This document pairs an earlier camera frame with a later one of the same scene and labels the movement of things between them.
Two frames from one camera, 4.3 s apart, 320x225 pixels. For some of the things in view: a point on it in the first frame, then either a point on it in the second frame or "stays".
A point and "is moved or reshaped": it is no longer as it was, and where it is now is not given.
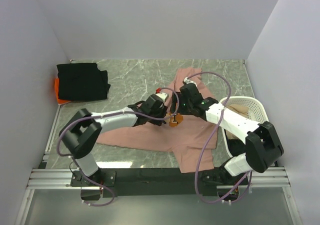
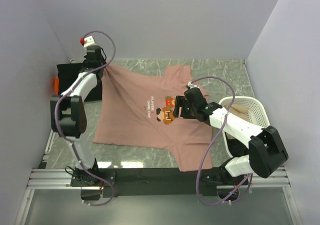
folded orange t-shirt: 57,88 stays
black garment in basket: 236,147 stays
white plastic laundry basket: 256,113 stays
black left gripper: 162,110 → 104,60
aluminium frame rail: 274,178 stays
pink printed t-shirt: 193,140 is moved or reshaped
